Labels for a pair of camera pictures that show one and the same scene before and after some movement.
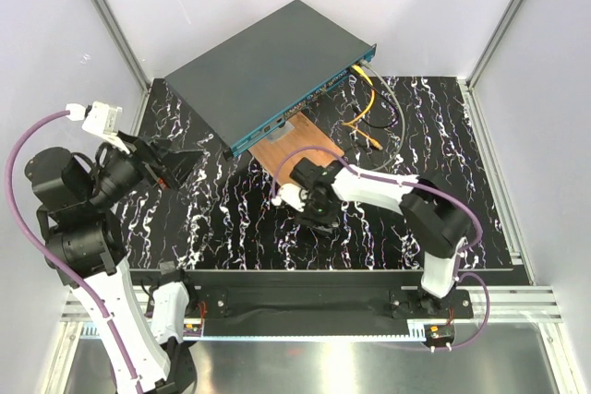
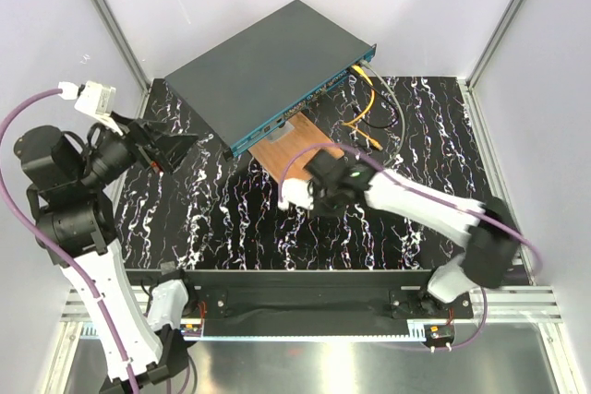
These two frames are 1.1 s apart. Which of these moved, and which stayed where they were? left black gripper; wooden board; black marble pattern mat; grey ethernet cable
Moved: left black gripper
Stayed: wooden board; grey ethernet cable; black marble pattern mat
